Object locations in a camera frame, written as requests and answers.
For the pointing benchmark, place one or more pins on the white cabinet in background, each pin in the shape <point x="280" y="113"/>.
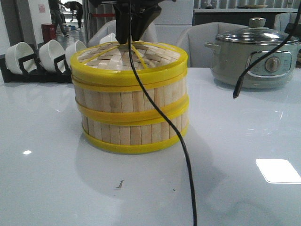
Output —
<point x="175" y="17"/>

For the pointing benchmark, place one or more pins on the bamboo steamer lid yellow rim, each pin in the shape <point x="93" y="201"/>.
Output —
<point x="109" y="65"/>

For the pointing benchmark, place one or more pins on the green electric cooking pot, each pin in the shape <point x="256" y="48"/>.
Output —
<point x="230" y="59"/>

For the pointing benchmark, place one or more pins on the person in dark clothes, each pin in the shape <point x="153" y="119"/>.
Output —
<point x="77" y="7"/>

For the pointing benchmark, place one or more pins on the black dish rack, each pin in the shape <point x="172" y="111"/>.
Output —
<point x="62" y="72"/>

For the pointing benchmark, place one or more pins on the white bowl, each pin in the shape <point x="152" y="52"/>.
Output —
<point x="14" y="53"/>
<point x="72" y="49"/>
<point x="48" y="52"/>

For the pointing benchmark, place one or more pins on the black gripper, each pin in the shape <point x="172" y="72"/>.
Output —
<point x="143" y="15"/>

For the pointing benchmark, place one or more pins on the glass pot lid with knob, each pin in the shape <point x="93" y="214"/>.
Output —
<point x="255" y="33"/>

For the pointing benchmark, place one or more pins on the bamboo steamer basket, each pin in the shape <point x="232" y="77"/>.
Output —
<point x="135" y="137"/>
<point x="128" y="105"/>

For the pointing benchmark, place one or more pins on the white bowl right end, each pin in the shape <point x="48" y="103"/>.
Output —
<point x="108" y="38"/>

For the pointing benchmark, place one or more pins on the white bowl far left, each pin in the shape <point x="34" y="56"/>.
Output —
<point x="14" y="53"/>

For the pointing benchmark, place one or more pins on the red bin in background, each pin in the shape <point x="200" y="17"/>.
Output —
<point x="48" y="32"/>

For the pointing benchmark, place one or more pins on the grey chair far right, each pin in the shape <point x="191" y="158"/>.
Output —
<point x="283" y="19"/>

